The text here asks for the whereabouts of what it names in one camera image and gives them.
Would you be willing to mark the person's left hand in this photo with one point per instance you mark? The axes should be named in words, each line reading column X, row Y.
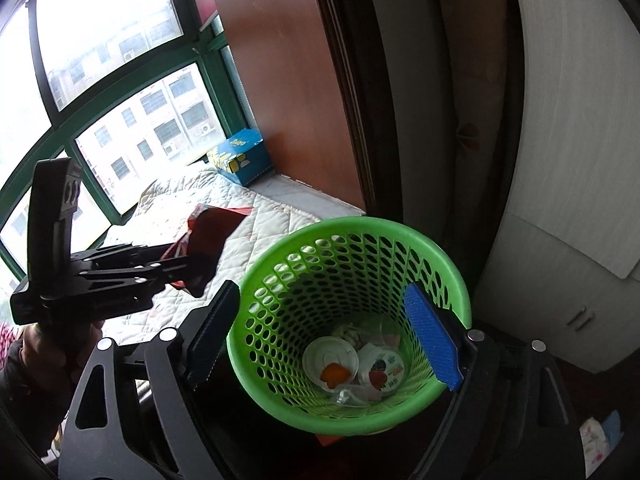
column 37, row 350

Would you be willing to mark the green plastic basket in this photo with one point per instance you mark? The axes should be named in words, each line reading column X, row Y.
column 350, row 227

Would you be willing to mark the white quilted mat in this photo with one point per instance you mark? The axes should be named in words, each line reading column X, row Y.
column 280, row 220

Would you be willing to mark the orange jelly cup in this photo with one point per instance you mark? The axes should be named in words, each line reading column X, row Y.
column 334, row 374

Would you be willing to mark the person's left forearm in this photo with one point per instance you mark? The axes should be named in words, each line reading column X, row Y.
column 25, row 405

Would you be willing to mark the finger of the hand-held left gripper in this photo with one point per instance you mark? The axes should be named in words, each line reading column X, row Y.
column 130, row 259
column 125, row 292

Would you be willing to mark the white cabinet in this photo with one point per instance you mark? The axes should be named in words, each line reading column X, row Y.
column 575, row 110

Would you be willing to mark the green window frame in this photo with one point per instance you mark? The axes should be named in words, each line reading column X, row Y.
column 222, row 85

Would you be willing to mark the pinkish paper scrap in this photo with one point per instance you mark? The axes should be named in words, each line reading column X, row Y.
column 387, row 337

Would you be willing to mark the dark wooden door frame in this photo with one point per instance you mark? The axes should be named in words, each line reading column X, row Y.
column 360, row 110

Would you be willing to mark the blue tissue box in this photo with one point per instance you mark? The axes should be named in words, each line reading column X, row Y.
column 250, row 165

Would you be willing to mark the pink patterned cloth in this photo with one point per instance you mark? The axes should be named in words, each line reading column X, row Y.
column 9, row 335

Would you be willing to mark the white round plastic lid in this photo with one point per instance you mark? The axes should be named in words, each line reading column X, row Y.
column 320, row 352

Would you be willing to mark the clear tub with printed lid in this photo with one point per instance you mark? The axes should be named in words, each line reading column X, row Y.
column 382, row 365

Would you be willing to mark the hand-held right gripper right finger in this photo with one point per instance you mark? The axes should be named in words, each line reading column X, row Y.
column 435, row 340

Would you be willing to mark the white wrapper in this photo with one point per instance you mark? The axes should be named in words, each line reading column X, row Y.
column 350, row 332

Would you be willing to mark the brown wooden panel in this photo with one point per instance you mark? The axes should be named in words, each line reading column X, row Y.
column 280, row 85

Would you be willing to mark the red snack bag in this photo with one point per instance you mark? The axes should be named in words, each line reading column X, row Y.
column 212, row 230

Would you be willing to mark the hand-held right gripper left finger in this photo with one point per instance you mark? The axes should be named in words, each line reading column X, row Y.
column 215, row 330

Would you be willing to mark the clear plastic wrapper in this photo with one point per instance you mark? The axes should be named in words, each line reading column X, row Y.
column 350, row 396

